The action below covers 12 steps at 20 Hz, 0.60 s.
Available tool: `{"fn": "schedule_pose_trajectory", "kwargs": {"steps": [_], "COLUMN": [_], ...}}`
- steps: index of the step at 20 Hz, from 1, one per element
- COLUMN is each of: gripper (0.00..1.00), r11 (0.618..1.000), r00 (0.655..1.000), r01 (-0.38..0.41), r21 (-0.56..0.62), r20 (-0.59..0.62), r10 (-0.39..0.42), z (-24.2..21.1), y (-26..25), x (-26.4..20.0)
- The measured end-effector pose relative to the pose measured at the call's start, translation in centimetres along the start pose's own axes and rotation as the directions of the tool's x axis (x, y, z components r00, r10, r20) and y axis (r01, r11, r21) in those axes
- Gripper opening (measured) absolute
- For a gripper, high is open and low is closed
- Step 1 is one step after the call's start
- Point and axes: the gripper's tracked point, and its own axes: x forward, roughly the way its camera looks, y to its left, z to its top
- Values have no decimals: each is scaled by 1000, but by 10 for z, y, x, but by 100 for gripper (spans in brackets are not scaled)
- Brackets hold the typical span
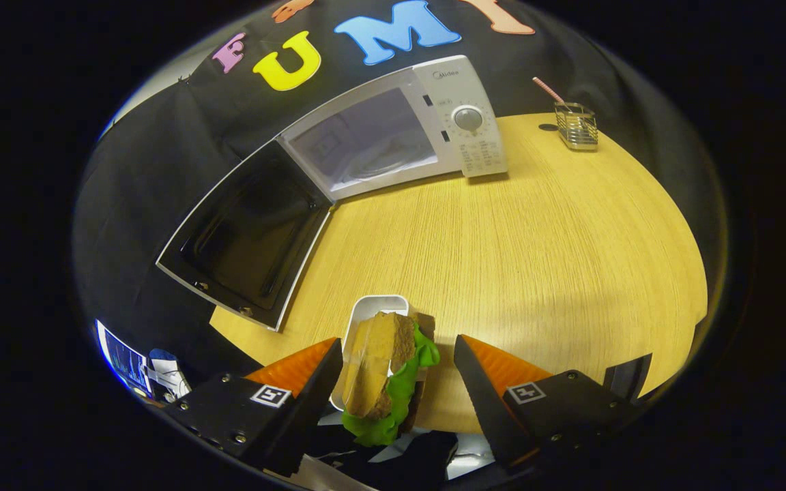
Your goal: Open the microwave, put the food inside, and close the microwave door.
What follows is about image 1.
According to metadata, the black flat object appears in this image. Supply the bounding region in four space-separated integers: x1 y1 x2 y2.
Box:
602 353 654 403

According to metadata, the dark cloth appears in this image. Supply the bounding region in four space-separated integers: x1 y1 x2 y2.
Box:
308 426 461 491

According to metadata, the pink striped straw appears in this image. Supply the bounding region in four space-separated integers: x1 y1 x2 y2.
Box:
532 76 566 105

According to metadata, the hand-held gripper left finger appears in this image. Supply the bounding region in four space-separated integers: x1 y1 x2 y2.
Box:
161 337 344 478

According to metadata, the wire mesh utensil holder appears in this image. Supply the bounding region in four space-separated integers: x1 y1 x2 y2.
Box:
554 102 599 151

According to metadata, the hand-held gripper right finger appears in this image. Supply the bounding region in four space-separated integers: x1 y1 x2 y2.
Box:
453 334 643 471

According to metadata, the white rectangular tray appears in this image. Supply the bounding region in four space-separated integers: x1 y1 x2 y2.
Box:
329 295 411 411

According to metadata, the lettuce sandwich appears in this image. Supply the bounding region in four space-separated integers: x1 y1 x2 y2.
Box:
340 312 441 447

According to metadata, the white and blue device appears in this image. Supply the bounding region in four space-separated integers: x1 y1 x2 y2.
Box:
145 348 192 402

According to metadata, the white microwave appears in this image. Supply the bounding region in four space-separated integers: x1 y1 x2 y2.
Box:
156 55 508 333

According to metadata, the computer monitor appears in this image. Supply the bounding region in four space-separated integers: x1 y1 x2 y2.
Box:
96 319 151 396

